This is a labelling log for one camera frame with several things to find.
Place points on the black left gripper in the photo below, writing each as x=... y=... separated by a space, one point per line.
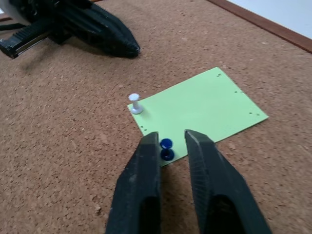
x=29 y=31

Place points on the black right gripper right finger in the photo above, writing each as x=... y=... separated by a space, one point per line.
x=219 y=185

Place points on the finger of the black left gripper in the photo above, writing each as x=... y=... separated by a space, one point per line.
x=107 y=17

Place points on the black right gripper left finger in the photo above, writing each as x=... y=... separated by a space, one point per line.
x=136 y=190

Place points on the green paper note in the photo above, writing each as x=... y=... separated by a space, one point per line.
x=195 y=109

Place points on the blue pushpin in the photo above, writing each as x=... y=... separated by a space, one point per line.
x=166 y=143

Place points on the white pushpin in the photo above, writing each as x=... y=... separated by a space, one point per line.
x=135 y=110

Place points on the cork board with wooden frame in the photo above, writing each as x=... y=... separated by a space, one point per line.
x=61 y=122

